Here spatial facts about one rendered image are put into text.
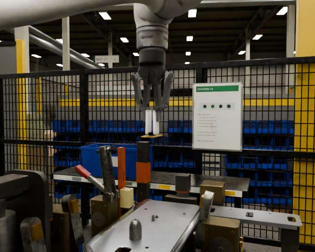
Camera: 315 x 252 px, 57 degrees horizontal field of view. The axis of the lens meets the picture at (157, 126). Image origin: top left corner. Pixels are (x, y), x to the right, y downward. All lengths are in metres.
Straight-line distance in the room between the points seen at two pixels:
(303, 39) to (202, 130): 0.57
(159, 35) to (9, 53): 2.46
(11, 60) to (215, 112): 2.26
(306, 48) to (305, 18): 0.12
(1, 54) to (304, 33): 2.63
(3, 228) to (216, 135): 0.95
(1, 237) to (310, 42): 1.27
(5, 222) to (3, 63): 2.59
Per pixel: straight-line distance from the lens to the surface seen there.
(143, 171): 1.19
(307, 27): 1.42
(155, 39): 0.82
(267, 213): 1.02
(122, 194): 0.99
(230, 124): 1.34
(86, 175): 0.96
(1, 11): 0.75
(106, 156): 0.91
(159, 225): 0.87
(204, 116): 1.36
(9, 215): 0.70
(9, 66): 3.16
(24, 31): 5.48
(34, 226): 0.67
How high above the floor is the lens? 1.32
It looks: 3 degrees down
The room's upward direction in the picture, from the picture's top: straight up
